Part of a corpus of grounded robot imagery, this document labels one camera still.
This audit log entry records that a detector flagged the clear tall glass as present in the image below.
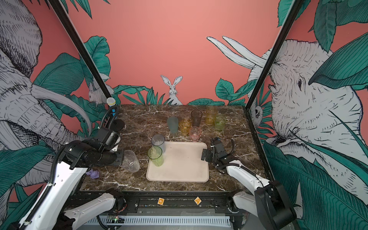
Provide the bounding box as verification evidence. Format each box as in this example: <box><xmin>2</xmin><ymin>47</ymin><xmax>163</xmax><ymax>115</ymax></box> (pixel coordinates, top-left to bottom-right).
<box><xmin>120</xmin><ymin>150</ymin><xmax>140</xmax><ymax>173</ymax></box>

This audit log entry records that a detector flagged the beige rectangular tray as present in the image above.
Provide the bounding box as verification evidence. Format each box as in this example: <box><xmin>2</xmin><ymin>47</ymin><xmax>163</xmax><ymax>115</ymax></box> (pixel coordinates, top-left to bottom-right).
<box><xmin>146</xmin><ymin>141</ymin><xmax>209</xmax><ymax>183</ymax></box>

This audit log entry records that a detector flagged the light green translucent glass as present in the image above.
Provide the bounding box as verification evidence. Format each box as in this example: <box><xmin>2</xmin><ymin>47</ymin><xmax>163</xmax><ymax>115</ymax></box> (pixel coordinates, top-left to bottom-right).
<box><xmin>148</xmin><ymin>146</ymin><xmax>164</xmax><ymax>167</ymax></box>

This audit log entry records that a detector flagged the grey-blue translucent glass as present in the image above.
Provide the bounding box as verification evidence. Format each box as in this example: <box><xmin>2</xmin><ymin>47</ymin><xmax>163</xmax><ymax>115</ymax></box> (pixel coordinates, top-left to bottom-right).
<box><xmin>151</xmin><ymin>134</ymin><xmax>165</xmax><ymax>153</ymax></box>

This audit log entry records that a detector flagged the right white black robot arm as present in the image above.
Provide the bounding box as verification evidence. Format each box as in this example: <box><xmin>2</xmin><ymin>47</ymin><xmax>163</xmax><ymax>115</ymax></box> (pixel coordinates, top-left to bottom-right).
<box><xmin>201</xmin><ymin>137</ymin><xmax>297</xmax><ymax>230</ymax></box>

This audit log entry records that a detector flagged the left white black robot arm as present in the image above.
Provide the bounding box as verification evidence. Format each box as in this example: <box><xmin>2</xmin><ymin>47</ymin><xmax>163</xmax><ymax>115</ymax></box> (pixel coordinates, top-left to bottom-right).
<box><xmin>2</xmin><ymin>140</ymin><xmax>126</xmax><ymax>230</ymax></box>

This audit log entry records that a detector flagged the purple small toy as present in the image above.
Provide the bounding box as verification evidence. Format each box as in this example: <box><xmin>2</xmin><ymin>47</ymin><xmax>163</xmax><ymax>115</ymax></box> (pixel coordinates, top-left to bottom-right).
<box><xmin>85</xmin><ymin>169</ymin><xmax>100</xmax><ymax>179</ymax></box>

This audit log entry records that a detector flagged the pink short glass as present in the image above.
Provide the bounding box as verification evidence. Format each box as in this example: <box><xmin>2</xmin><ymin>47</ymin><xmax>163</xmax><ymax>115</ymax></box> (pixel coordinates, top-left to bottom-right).
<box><xmin>189</xmin><ymin>126</ymin><xmax>202</xmax><ymax>141</ymax></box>

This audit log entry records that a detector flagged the toy microphone on black stand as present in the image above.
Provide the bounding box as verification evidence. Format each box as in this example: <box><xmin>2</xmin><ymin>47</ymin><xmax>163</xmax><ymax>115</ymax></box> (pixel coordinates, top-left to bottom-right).
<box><xmin>106</xmin><ymin>97</ymin><xmax>125</xmax><ymax>132</ymax></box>

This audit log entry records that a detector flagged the green short glass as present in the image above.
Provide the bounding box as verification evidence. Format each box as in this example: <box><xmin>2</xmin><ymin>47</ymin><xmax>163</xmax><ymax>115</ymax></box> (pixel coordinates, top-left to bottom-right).
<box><xmin>214</xmin><ymin>114</ymin><xmax>226</xmax><ymax>130</ymax></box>

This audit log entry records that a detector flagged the yellow tall glass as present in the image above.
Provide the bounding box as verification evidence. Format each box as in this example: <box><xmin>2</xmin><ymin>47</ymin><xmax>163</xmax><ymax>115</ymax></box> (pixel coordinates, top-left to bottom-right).
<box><xmin>205</xmin><ymin>106</ymin><xmax>218</xmax><ymax>125</ymax></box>

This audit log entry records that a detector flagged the amber short glass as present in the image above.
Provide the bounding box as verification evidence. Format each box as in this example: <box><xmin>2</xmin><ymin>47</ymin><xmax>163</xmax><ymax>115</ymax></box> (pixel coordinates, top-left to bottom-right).
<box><xmin>179</xmin><ymin>118</ymin><xmax>192</xmax><ymax>135</ymax></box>

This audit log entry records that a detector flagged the dark smoky tall glass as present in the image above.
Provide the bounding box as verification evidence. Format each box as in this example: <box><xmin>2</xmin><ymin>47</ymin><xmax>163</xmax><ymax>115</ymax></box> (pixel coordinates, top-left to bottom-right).
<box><xmin>191</xmin><ymin>109</ymin><xmax>203</xmax><ymax>127</ymax></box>

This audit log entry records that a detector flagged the orange diamond tag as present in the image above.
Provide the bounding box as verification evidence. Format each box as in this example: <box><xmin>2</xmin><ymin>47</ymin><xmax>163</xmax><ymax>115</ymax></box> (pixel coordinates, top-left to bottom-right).
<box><xmin>194</xmin><ymin>196</ymin><xmax>202</xmax><ymax>205</ymax></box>

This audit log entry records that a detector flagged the teal frosted glass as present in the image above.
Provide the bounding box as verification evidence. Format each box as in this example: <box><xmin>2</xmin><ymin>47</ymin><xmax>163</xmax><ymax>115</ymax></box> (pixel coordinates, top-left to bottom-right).
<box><xmin>167</xmin><ymin>117</ymin><xmax>179</xmax><ymax>134</ymax></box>

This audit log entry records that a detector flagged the orange square tag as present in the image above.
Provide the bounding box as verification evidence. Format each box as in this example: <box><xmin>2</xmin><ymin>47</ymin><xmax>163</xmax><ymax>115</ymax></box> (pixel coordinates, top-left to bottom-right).
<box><xmin>158</xmin><ymin>198</ymin><xmax>164</xmax><ymax>206</ymax></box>

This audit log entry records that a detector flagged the white ventilated strip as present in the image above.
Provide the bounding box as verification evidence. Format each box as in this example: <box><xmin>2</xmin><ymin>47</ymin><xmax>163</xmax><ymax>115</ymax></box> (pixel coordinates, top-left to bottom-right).
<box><xmin>100</xmin><ymin>216</ymin><xmax>232</xmax><ymax>227</ymax></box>

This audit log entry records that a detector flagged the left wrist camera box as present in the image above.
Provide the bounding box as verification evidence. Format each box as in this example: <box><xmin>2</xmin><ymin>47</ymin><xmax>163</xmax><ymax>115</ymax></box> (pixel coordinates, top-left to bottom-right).
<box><xmin>92</xmin><ymin>127</ymin><xmax>120</xmax><ymax>152</ymax></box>

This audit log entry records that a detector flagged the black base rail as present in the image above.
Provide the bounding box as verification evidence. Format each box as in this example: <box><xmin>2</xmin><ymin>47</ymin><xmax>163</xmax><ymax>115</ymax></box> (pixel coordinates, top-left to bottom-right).
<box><xmin>66</xmin><ymin>191</ymin><xmax>259</xmax><ymax>216</ymax></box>

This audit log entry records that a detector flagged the left black frame post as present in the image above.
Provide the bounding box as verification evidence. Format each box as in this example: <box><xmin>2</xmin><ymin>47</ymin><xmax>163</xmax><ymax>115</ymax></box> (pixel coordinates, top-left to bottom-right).
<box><xmin>48</xmin><ymin>0</ymin><xmax>111</xmax><ymax>98</ymax></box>

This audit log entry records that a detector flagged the black frame post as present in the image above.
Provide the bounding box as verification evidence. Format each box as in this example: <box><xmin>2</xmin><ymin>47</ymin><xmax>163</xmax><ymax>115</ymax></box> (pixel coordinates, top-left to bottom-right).
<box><xmin>245</xmin><ymin>0</ymin><xmax>305</xmax><ymax>110</ymax></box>
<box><xmin>48</xmin><ymin>0</ymin><xmax>111</xmax><ymax>98</ymax></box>

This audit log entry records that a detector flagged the right black frame post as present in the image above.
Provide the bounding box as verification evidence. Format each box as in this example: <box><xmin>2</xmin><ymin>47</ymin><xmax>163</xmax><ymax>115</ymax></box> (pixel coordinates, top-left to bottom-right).
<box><xmin>245</xmin><ymin>0</ymin><xmax>305</xmax><ymax>110</ymax></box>

